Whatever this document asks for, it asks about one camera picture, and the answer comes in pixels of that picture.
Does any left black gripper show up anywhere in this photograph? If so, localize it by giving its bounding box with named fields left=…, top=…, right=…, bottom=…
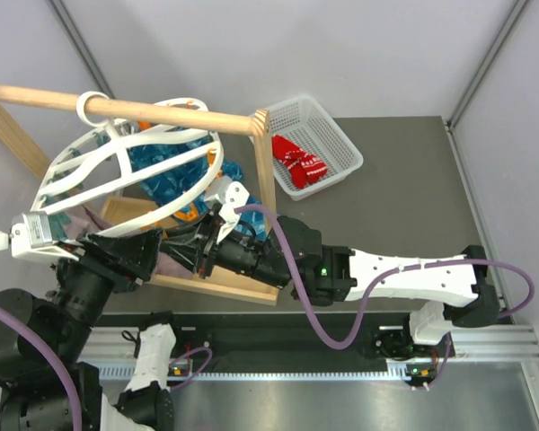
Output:
left=46, top=221, right=162, bottom=356

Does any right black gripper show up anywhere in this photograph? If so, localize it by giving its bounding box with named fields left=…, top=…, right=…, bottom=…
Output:
left=155, top=211, right=293, bottom=293

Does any white round clip hanger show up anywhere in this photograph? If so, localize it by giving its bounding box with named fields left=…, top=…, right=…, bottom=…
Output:
left=31, top=92, right=224, bottom=237

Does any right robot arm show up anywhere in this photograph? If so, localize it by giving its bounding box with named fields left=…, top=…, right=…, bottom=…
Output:
left=161, top=208, right=499, bottom=356

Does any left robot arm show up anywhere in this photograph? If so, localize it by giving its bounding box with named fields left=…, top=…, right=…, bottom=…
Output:
left=0, top=228, right=186, bottom=430

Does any orange clothes peg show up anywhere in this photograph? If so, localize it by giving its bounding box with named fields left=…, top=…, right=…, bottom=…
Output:
left=172, top=206, right=199, bottom=223
left=207, top=148, right=217, bottom=167

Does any blue leaf-pattern cloth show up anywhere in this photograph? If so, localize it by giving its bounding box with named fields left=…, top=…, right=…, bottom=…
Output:
left=128, top=135, right=267, bottom=240

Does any mauve grey cloth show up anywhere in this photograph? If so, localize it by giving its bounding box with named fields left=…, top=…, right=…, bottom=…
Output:
left=62, top=206, right=191, bottom=279

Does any teal clothes peg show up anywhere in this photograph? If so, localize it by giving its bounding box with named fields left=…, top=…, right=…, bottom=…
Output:
left=49, top=212, right=72, bottom=240

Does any red christmas sock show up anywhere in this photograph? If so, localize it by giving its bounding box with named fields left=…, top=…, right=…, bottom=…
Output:
left=271, top=135, right=307, bottom=189
left=299, top=153, right=328, bottom=185

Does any white perforated plastic basket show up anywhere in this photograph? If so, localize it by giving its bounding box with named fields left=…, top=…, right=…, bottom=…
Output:
left=267, top=94, right=364, bottom=201

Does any wooden hanging rack frame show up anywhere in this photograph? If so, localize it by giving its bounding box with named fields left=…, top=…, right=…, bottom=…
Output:
left=0, top=81, right=292, bottom=307

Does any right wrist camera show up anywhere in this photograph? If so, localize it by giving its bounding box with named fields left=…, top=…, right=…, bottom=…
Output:
left=204, top=176, right=250, bottom=243

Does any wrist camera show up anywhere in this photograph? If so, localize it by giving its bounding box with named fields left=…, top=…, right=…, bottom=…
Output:
left=0, top=212, right=79, bottom=264
left=204, top=176, right=250, bottom=243

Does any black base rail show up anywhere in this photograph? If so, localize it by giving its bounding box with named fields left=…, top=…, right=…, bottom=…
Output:
left=81, top=312, right=454, bottom=374

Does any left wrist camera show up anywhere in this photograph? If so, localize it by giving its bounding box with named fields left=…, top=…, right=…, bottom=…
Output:
left=0, top=212, right=79, bottom=264

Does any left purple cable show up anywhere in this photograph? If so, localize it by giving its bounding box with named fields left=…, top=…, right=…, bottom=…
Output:
left=0, top=294, right=84, bottom=431

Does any purple cable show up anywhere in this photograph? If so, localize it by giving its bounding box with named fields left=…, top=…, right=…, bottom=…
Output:
left=0, top=294, right=84, bottom=431
left=235, top=205, right=535, bottom=350

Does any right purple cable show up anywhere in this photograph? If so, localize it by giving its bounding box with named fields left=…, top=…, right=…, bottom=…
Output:
left=235, top=205, right=535, bottom=350

